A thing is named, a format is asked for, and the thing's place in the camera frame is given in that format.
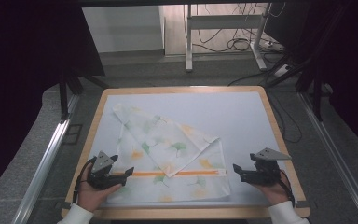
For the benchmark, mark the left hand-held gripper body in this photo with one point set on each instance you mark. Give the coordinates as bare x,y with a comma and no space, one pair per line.
101,165

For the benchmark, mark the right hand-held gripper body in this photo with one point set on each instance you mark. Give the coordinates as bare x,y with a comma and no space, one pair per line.
267,172

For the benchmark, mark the white leaf-print pillowcase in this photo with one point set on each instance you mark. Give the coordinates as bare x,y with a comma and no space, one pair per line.
167,146

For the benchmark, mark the person's right hand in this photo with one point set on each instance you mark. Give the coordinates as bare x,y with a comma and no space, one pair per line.
275,193

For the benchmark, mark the person's left hand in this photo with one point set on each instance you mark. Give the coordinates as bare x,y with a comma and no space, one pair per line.
91,196

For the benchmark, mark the dark floor socket plate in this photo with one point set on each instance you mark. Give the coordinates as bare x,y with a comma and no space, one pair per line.
72,134

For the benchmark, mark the white table mat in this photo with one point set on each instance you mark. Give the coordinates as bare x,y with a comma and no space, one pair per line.
236,124

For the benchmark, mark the wooden table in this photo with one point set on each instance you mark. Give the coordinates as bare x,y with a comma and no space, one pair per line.
183,214

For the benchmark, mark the black metal stand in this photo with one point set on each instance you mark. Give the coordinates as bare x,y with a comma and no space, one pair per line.
63,99
317,99

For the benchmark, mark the dark curtain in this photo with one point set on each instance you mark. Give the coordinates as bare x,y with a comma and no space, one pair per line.
357,62
21,77

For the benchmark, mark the white power strip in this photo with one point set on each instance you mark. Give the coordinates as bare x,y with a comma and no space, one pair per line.
273,46

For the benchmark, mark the white cabinet panel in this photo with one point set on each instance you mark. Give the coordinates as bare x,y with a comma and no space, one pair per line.
122,28

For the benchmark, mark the aluminium rail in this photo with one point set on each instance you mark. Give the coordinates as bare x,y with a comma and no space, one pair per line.
48,155
335,149

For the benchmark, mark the white metal desk frame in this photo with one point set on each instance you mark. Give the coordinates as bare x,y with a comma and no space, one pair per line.
223,21

